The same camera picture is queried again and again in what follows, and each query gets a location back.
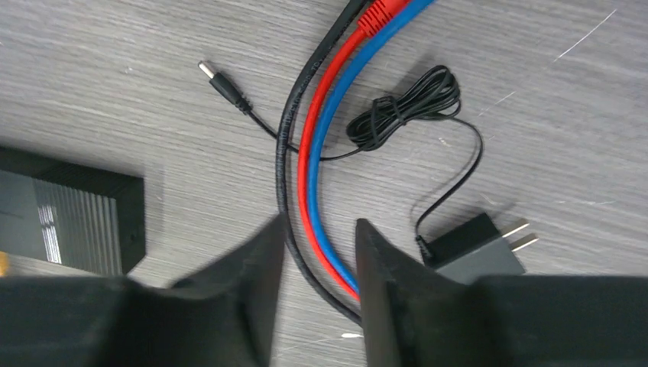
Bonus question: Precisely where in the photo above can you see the red ethernet cable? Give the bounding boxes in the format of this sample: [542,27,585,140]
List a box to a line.
[296,0,412,304]

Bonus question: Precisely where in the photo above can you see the blue ethernet cable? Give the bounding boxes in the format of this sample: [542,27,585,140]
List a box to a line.
[307,0,436,296]

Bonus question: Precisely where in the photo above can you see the black power adapter with cord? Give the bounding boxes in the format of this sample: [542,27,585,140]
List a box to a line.
[184,61,552,293]

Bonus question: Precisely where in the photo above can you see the black network switch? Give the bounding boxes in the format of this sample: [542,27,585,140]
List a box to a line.
[1,148,146,276]

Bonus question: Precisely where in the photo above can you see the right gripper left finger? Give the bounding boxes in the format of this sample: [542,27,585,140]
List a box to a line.
[1,215,286,366]

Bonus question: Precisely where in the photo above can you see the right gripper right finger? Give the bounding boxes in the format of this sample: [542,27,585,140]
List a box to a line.
[355,219,647,366]

